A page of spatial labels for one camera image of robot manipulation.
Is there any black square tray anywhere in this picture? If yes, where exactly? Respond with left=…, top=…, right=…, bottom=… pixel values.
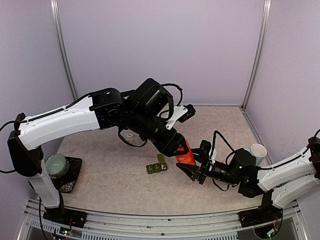
left=48, top=156, right=83, bottom=194

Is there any front aluminium rail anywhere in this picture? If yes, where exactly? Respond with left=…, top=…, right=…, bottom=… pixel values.
left=30, top=206, right=301, bottom=240

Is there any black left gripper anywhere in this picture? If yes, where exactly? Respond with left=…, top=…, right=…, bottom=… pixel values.
left=127, top=109, right=190, bottom=159

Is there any right aluminium frame post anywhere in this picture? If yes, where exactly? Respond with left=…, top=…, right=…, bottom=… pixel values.
left=241, top=0, right=272, bottom=112

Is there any aluminium frame post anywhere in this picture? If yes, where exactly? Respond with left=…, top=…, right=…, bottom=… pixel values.
left=241, top=0, right=272, bottom=112
left=50, top=0, right=79, bottom=101

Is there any green pill organizer box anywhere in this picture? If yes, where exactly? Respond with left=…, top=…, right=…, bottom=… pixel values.
left=146, top=153, right=168, bottom=175

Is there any light blue mug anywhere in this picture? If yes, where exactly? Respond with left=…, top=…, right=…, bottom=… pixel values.
left=244, top=143, right=268, bottom=165

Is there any green ceramic bowl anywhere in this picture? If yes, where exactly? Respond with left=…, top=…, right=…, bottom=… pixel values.
left=45, top=154, right=67, bottom=176

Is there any small white bottle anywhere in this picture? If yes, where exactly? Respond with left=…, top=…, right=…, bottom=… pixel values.
left=126, top=133, right=133, bottom=143

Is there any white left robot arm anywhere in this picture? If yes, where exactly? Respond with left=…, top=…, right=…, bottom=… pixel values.
left=7, top=78, right=195, bottom=223

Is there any red cylindrical can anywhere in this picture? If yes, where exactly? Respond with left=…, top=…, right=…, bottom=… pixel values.
left=175, top=140, right=196, bottom=166

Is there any left aluminium frame post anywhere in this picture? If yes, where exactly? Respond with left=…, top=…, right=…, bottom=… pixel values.
left=50, top=0, right=79, bottom=101

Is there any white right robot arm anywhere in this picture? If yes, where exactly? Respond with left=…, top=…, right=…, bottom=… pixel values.
left=176, top=136, right=320, bottom=222

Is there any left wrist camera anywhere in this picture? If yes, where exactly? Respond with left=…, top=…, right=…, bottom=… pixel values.
left=165, top=104, right=196, bottom=130

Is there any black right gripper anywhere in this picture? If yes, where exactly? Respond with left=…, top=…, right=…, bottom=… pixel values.
left=176, top=148, right=242, bottom=187

